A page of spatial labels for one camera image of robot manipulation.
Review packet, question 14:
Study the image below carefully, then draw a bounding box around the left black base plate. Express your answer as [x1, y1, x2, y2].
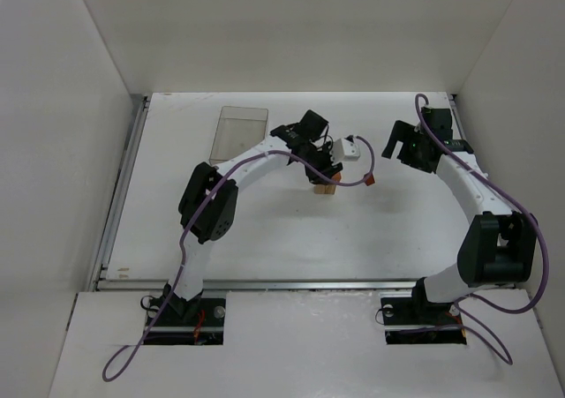
[143, 297, 226, 346]

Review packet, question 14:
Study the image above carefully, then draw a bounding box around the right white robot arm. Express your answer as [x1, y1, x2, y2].
[382, 107, 537, 325]

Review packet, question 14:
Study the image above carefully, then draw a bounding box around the front aluminium rail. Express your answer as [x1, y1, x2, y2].
[95, 279, 416, 291]

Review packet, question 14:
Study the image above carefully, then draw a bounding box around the light wood block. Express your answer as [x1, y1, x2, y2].
[325, 184, 336, 195]
[313, 184, 326, 195]

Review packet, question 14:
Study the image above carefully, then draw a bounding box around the small red-brown wood block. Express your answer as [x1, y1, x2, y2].
[365, 174, 375, 186]

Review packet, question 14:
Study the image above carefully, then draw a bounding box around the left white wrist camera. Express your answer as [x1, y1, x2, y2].
[330, 138, 361, 163]

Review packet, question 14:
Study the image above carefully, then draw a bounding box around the clear plastic box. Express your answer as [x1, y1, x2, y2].
[209, 106, 268, 166]

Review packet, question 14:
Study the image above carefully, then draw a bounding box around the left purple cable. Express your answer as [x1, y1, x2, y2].
[102, 135, 376, 381]

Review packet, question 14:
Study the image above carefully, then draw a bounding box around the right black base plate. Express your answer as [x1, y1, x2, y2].
[375, 295, 467, 345]

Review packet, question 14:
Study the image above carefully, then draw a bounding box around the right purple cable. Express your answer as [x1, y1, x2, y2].
[414, 93, 551, 366]

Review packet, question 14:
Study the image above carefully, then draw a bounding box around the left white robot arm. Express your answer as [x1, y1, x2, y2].
[162, 109, 343, 324]

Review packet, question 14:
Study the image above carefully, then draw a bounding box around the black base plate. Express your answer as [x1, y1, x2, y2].
[375, 295, 467, 345]
[143, 297, 226, 346]

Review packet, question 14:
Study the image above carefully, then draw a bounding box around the purple cable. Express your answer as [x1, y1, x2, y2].
[414, 93, 551, 366]
[102, 135, 376, 381]

